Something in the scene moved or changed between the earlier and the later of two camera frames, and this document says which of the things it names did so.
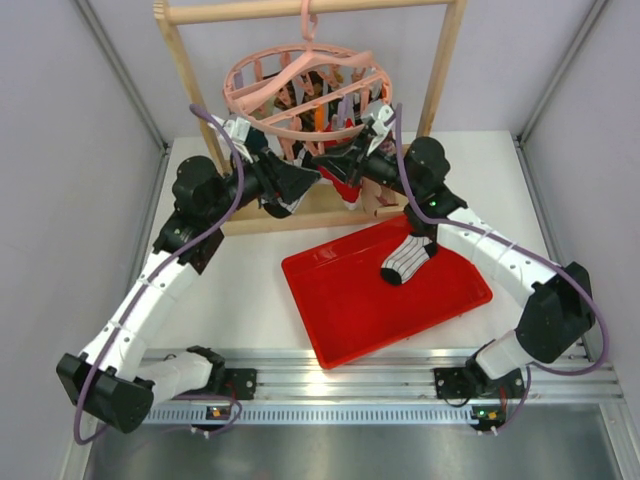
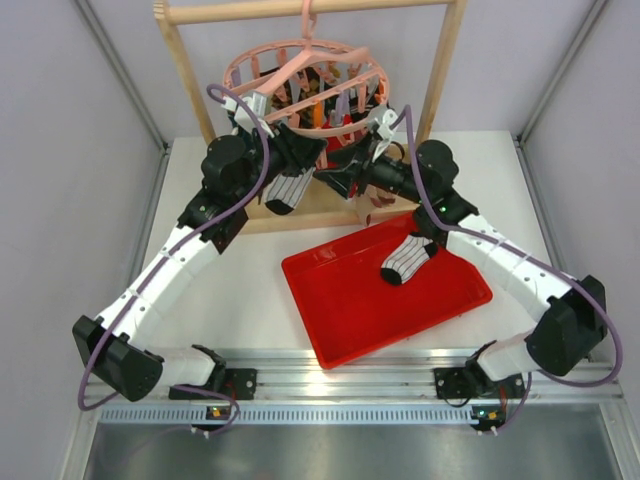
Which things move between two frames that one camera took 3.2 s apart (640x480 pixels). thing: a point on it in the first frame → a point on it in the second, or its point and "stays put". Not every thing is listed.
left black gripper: [296, 179] → [297, 153]
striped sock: [286, 183] stays put
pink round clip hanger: [306, 94] stays put
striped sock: [407, 258] stays put
